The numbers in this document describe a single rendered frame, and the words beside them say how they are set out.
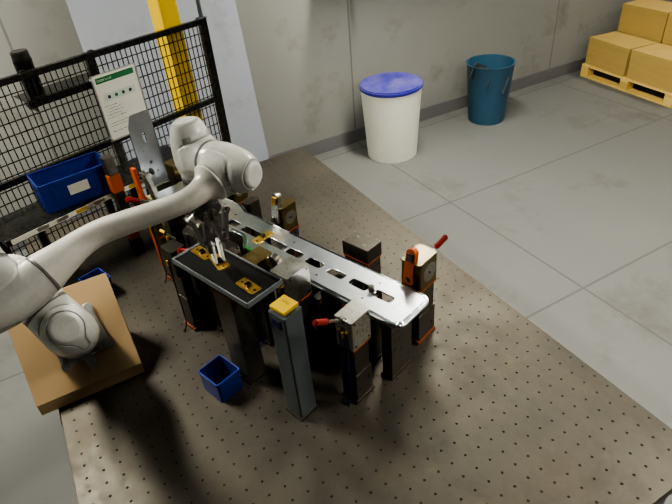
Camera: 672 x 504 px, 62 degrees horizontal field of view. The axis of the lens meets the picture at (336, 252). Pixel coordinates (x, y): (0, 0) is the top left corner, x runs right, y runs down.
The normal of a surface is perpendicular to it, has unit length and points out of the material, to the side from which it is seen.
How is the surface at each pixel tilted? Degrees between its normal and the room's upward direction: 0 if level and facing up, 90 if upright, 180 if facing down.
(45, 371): 45
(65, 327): 50
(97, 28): 82
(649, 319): 0
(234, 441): 0
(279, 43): 90
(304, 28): 90
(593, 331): 0
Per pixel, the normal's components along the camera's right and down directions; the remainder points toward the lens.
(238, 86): 0.48, 0.36
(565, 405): -0.07, -0.81
